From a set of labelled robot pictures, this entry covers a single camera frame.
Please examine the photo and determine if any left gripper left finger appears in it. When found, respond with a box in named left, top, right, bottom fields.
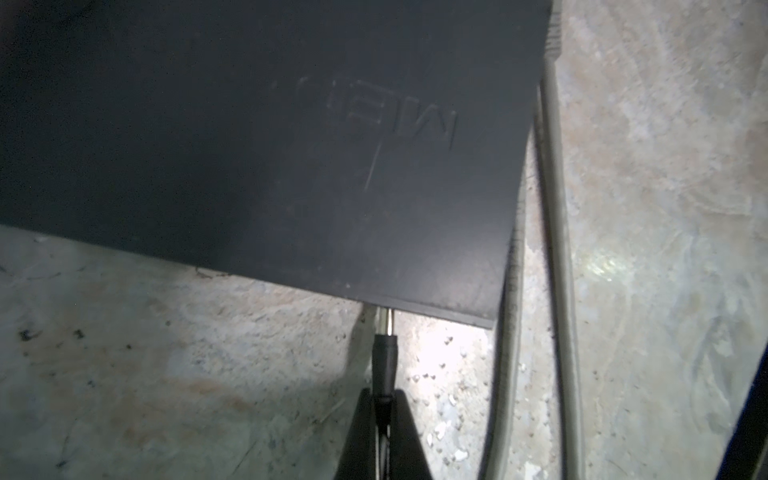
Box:
left=334, top=389, right=380, bottom=480

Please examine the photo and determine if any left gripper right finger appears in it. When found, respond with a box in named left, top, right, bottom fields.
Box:
left=389, top=390, right=432, bottom=480

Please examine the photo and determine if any black adapter with cable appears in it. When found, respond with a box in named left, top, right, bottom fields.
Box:
left=371, top=308, right=399, bottom=428

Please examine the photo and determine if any large black network switch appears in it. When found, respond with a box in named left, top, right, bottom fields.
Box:
left=1, top=1, right=552, bottom=328

